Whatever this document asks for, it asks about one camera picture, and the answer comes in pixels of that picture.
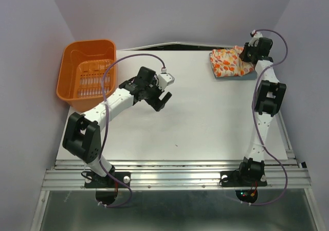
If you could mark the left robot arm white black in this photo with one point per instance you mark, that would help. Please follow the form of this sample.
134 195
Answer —
82 137

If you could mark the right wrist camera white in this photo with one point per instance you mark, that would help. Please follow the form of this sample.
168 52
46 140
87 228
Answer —
255 35

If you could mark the orange plastic basket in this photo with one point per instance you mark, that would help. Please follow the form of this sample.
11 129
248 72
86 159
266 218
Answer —
82 67

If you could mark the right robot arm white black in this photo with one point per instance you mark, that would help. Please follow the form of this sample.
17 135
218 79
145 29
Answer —
266 102

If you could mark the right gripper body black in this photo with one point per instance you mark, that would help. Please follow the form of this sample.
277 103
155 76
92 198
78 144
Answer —
248 52

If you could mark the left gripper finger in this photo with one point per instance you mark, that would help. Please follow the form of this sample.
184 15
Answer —
166 98
157 105

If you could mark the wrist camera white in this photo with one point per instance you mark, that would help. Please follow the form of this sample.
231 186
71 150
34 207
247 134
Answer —
164 80
255 35

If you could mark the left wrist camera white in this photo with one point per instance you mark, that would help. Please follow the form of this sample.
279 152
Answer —
164 80

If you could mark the folded light blue skirt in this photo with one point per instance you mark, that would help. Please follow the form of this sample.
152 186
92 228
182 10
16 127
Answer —
236 77

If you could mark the floral orange skirt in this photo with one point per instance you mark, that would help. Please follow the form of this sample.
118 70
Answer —
227 63

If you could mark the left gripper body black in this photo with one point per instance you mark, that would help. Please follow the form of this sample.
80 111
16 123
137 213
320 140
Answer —
152 94

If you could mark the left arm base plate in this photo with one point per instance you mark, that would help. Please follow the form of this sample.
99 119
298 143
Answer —
107 190

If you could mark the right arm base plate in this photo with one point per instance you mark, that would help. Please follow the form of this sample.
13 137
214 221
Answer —
246 188

